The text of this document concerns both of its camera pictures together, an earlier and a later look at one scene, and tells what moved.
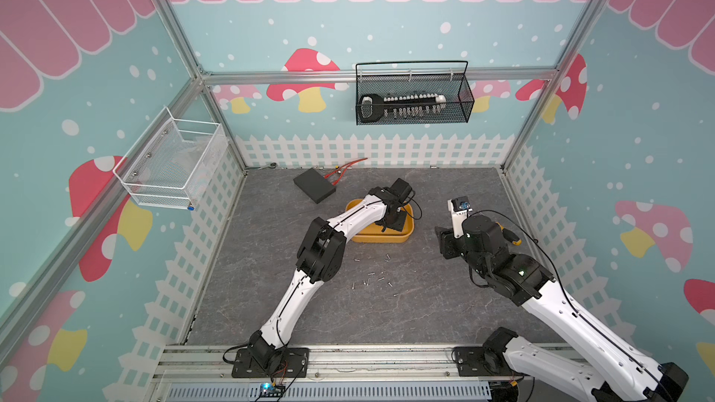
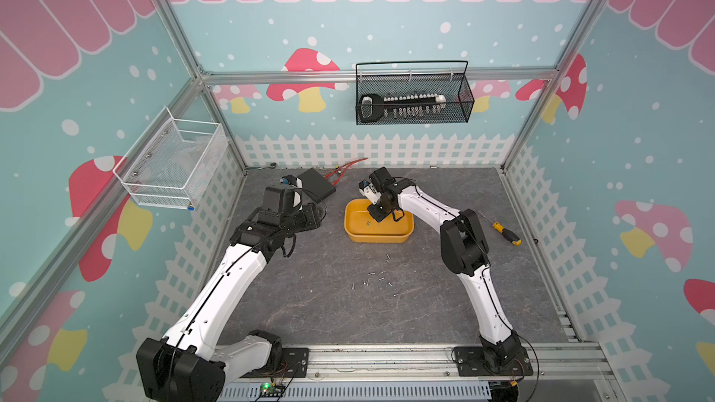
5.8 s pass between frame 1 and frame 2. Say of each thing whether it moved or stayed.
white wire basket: stayed
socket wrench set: stayed
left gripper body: moved
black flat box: stayed
